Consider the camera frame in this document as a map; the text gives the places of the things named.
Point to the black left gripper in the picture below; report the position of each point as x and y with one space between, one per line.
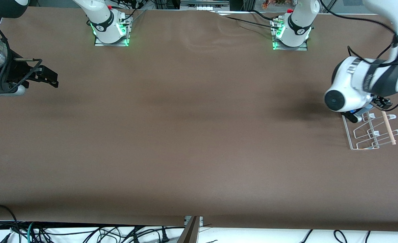
381 101

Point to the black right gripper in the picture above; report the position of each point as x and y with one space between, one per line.
16 68

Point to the light blue cup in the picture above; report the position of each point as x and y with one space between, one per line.
366 109

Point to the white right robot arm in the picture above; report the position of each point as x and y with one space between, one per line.
101 17

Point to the orange clutter pile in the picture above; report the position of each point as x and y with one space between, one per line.
273 3

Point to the grey box with white connectors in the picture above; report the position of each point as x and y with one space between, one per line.
204 4

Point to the grey table support post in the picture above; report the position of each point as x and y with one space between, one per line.
189 231

